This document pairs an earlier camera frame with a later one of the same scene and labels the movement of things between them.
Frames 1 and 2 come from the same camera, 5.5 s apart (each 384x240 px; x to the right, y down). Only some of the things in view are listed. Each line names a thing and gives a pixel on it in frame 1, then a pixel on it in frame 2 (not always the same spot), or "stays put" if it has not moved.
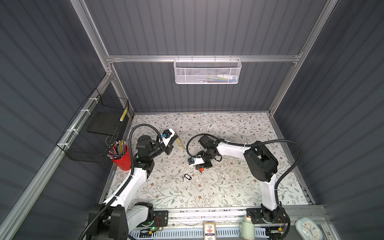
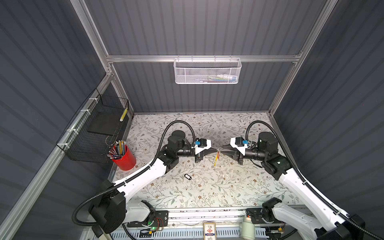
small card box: x=209 y=231 stays put
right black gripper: x=207 y=165 → x=237 y=156
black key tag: x=187 y=176 stays put
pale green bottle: x=247 y=229 stays put
